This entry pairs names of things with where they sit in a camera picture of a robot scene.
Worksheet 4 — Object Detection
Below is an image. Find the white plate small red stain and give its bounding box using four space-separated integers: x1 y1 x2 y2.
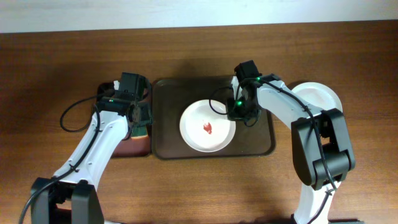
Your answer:
179 100 236 153

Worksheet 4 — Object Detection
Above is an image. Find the large dark brown tray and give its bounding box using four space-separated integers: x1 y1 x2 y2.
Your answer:
151 76 275 160

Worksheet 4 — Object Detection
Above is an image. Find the small reddish brown tray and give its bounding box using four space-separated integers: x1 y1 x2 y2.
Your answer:
111 83 152 158

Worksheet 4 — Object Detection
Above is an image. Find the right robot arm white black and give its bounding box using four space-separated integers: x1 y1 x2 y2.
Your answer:
226 60 356 223

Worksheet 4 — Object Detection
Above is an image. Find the grey-white plate with sauce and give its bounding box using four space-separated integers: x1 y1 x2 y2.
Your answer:
292 82 343 112

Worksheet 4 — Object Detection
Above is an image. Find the orange green scrub sponge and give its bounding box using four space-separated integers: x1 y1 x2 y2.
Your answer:
130 126 149 139

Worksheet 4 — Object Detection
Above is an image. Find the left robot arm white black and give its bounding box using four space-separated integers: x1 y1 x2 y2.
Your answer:
19 72 152 224

